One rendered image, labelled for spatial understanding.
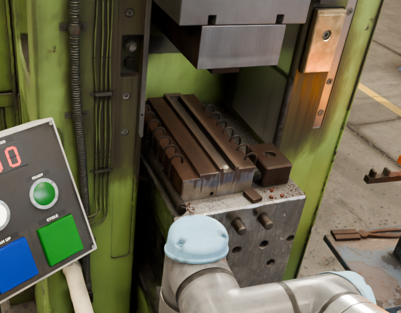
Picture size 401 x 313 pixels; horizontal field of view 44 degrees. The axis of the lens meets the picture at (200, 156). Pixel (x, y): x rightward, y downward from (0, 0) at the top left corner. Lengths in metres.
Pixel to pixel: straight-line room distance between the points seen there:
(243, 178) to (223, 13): 0.45
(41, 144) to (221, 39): 0.42
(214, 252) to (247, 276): 0.88
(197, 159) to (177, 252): 0.70
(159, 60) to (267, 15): 0.57
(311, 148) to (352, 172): 1.77
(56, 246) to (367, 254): 0.96
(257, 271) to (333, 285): 0.88
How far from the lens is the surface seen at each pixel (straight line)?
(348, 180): 3.24
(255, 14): 1.08
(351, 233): 1.65
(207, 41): 1.05
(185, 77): 1.64
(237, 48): 1.09
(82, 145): 1.22
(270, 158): 1.35
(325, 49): 1.38
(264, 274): 1.50
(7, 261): 0.95
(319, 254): 2.61
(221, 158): 1.30
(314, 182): 1.69
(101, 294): 1.60
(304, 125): 1.50
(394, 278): 1.57
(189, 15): 1.01
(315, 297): 0.59
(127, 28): 1.14
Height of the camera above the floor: 1.68
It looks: 33 degrees down
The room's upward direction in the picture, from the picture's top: 8 degrees clockwise
